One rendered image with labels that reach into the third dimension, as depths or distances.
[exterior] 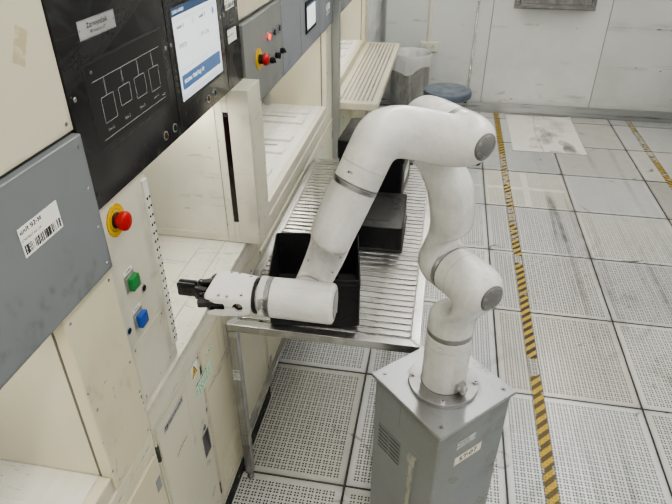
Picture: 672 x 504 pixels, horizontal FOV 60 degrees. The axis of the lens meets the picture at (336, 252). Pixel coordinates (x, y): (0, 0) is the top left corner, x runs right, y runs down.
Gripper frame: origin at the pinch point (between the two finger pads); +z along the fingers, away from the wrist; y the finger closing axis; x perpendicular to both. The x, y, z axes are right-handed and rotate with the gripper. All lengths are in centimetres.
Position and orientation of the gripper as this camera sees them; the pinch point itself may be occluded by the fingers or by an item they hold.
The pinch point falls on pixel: (187, 287)
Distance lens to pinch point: 126.3
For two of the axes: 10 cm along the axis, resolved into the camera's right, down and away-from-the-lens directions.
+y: 1.8, -5.3, 8.3
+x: 0.0, -8.4, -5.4
